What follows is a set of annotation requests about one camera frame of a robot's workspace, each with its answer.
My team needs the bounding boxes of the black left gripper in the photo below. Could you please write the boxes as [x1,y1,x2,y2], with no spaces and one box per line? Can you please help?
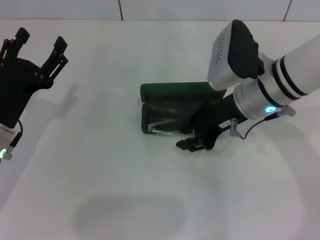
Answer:
[0,26,69,130]

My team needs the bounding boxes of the clear white glasses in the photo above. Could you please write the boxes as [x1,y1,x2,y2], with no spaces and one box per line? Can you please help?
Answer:
[146,99,199,138]

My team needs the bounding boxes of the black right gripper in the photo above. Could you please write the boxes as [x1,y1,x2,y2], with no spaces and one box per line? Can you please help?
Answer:
[175,93,249,153]

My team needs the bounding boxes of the green glasses case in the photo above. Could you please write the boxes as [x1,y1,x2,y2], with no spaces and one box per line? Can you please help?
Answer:
[139,81,226,136]

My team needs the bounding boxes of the right gripper cable with plugs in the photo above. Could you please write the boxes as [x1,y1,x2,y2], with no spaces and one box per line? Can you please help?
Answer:
[227,104,296,140]

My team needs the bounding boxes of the gripper cable with plugs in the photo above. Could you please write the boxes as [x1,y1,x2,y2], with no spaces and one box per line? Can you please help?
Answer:
[227,104,296,140]
[4,119,24,161]

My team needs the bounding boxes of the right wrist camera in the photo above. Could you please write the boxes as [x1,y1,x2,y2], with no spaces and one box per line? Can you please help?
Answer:
[207,18,266,91]

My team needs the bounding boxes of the left gripper cable with plugs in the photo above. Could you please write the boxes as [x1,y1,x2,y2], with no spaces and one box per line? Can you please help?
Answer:
[4,119,24,161]

